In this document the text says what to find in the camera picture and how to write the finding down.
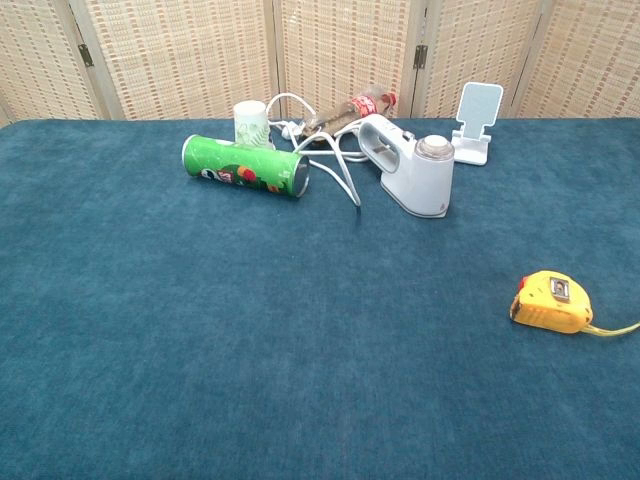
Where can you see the red label plastic bottle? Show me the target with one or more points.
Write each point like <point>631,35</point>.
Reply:
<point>367,104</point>

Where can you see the woven folding screen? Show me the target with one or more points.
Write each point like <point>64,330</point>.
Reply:
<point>175,50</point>

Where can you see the white phone stand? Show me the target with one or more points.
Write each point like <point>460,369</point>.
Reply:
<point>480,105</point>

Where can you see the white handheld garment steamer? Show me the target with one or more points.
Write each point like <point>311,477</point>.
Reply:
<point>425,185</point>

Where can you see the metal screen hinge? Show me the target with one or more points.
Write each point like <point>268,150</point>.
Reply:
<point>86,55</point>
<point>420,56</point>

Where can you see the green chips can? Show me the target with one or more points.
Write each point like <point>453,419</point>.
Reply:
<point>240,167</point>

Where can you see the yellow tape measure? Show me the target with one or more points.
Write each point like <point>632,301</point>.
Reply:
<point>550,310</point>

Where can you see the white leaf print paper cup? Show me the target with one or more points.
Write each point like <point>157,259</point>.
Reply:
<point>250,120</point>

